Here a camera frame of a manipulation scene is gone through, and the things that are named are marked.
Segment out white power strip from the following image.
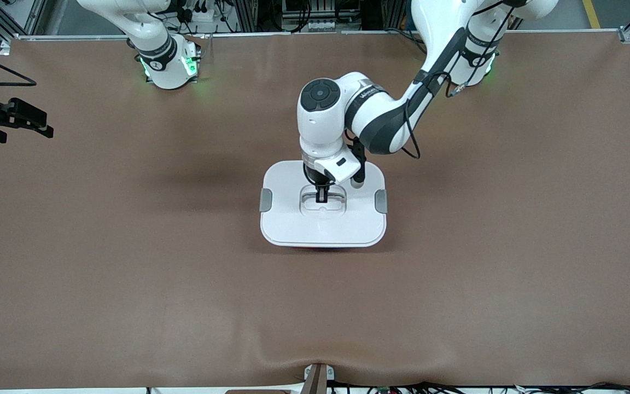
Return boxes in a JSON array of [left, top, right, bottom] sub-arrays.
[[176, 0, 216, 24]]

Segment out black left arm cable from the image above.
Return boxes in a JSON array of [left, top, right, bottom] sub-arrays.
[[400, 0, 515, 160]]

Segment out brown table mat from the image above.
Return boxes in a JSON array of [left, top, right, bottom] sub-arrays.
[[0, 30, 630, 390]]

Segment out white box lid grey latches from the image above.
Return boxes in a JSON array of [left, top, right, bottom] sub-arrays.
[[259, 159, 388, 248]]

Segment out aluminium table edge rail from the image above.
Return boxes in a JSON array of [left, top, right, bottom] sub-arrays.
[[0, 28, 630, 42]]

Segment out brown metal table clamp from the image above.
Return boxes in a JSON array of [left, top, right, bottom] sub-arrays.
[[301, 363, 335, 394]]

